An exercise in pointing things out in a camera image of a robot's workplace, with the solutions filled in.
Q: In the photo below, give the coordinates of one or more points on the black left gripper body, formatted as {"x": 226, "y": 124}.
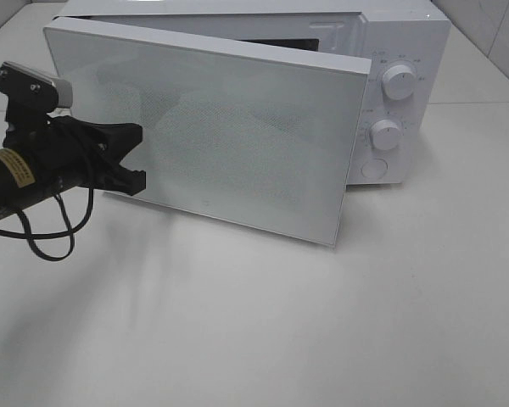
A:
{"x": 38, "y": 154}

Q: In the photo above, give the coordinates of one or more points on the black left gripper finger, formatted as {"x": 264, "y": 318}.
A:
{"x": 34, "y": 89}
{"x": 103, "y": 147}

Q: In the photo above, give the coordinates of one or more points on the white microwave door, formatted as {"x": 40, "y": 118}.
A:
{"x": 256, "y": 135}

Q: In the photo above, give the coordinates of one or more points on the round microwave door button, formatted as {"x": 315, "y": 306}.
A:
{"x": 374, "y": 169}

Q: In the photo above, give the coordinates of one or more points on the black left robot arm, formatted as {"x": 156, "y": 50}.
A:
{"x": 43, "y": 155}

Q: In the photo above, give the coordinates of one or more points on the white lower microwave knob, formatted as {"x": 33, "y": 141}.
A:
{"x": 385, "y": 135}

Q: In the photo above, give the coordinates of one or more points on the white microwave knob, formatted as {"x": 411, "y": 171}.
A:
{"x": 385, "y": 135}
{"x": 398, "y": 81}

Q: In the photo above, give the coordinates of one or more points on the white microwave oven body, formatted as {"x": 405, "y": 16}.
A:
{"x": 403, "y": 40}

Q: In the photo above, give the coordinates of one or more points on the white upper microwave knob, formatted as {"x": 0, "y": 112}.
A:
{"x": 398, "y": 81}

